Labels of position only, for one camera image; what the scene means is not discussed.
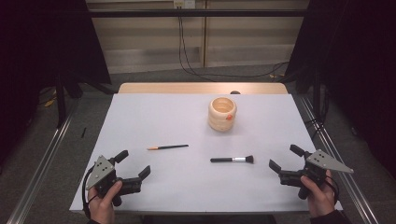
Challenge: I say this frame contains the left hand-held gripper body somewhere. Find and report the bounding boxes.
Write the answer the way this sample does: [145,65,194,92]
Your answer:
[84,154,144,208]

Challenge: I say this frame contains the thin black orange-tipped brush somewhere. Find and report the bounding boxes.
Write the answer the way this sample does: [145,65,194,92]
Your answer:
[147,144,190,151]

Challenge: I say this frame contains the hand-held gripper cable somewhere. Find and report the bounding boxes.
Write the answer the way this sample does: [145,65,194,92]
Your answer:
[325,175,340,205]
[81,166,94,220]

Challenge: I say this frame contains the black makeup brush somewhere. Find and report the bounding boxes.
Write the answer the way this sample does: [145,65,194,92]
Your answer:
[209,155,255,164]

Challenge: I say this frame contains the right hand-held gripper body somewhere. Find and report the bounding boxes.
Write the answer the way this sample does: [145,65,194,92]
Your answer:
[278,148,355,201]

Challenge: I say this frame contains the white wall socket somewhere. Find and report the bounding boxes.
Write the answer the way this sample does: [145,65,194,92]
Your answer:
[173,0,196,9]

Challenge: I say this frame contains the left hand-held gripper cable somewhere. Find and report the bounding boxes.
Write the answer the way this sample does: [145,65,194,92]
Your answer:
[81,166,94,220]

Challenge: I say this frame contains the person's right hand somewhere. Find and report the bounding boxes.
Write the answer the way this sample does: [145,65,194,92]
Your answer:
[300,169,337,218]

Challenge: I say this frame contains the aluminium floor rail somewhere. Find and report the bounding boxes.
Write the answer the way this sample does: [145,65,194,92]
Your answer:
[6,99,80,224]
[300,96,379,224]

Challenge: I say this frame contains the black horizontal bar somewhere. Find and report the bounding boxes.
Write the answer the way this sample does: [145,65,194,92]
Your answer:
[88,8,309,18]

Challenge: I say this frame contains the black wall cable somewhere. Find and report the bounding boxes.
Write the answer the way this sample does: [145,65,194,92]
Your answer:
[180,18,290,78]
[177,15,218,82]

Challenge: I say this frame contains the right hand-held gripper cable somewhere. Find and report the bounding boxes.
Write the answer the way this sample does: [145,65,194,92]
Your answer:
[325,175,340,205]

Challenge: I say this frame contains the black curtain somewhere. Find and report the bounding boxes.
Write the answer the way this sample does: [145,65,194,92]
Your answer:
[284,0,396,180]
[0,0,112,162]

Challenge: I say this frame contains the cream ringed brush holder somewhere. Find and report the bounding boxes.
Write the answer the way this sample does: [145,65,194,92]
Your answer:
[207,96,238,133]

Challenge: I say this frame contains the dark metal stand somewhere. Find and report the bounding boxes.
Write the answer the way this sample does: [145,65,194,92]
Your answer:
[312,68,321,120]
[55,71,68,129]

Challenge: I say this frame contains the person's left hand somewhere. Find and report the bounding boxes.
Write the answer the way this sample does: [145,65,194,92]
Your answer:
[88,180,123,224]

